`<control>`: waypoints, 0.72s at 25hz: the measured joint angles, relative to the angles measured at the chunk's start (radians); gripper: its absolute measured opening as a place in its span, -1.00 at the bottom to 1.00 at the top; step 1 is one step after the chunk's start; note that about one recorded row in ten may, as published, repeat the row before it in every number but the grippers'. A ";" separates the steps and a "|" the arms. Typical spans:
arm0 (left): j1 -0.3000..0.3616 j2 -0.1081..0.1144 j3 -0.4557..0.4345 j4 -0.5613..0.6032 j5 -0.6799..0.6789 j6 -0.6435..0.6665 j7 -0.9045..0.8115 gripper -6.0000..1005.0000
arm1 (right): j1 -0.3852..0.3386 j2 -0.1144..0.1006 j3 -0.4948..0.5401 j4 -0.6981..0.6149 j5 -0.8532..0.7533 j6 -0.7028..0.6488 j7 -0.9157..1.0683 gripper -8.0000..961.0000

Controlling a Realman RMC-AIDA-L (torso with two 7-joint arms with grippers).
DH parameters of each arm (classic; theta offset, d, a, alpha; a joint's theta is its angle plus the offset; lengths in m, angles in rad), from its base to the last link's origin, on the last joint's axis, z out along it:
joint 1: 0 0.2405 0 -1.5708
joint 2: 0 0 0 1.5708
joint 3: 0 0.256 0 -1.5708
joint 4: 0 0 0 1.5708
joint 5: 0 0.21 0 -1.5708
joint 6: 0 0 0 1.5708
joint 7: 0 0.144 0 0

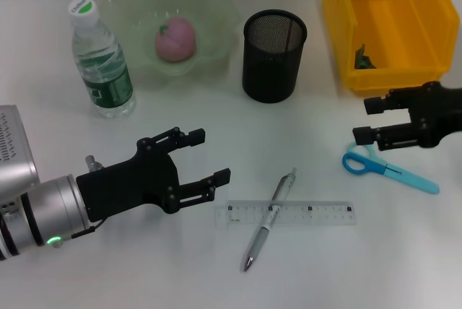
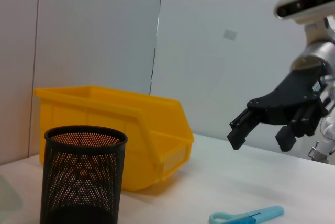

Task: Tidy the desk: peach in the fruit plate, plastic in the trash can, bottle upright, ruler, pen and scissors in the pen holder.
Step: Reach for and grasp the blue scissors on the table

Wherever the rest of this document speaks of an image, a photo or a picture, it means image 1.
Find translucent green fruit plate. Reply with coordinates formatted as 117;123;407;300
99;0;242;90

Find left gripper cable with plugs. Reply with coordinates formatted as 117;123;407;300
50;155;105;248

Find transparent plastic ruler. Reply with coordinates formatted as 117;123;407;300
213;199;357;229

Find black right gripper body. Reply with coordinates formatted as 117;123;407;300
406;81;462;149

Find green plastic wrapper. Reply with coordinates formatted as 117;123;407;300
353;43;377;71

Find pink toy peach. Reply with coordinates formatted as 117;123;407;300
154;16;198;63

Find black mesh pen holder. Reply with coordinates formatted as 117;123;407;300
241;9;308;104

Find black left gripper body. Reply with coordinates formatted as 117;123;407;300
75;138;181;223

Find clear green-label water bottle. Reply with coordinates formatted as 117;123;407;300
67;0;137;119

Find blue plastic scissors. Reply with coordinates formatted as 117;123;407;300
341;141;440;195

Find yellow plastic bin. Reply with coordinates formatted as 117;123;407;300
322;0;461;97

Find silver ballpoint pen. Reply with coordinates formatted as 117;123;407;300
242;167;299;273

